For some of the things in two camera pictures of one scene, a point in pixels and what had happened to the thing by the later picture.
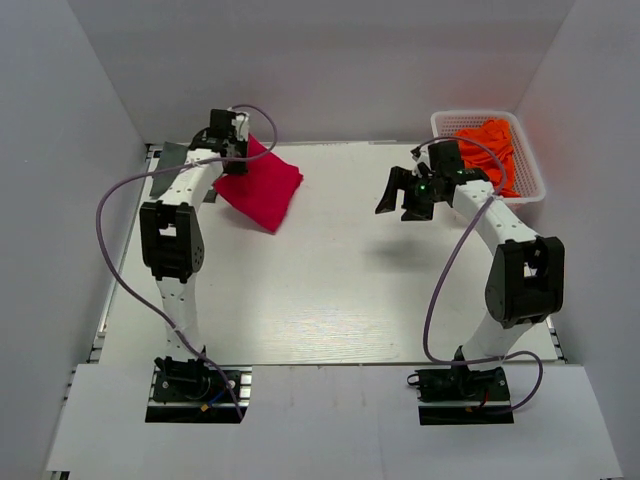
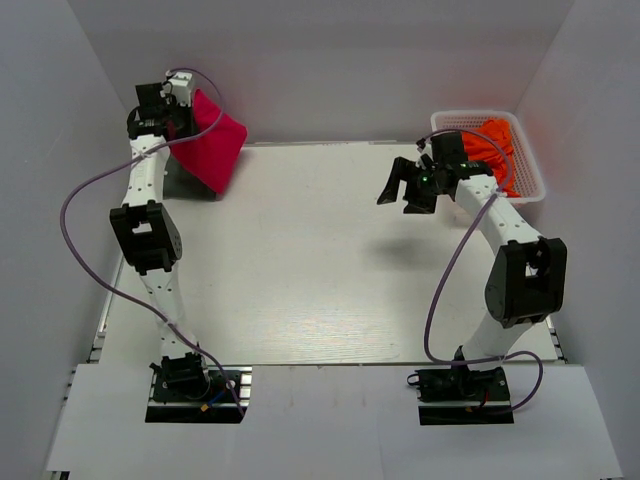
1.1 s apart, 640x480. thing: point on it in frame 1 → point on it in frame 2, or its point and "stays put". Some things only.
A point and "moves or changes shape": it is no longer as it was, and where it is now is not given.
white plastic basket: (530, 185) stays put
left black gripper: (240, 168) → (187, 110)
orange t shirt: (496, 134) stays put
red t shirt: (262, 195) moves or changes shape
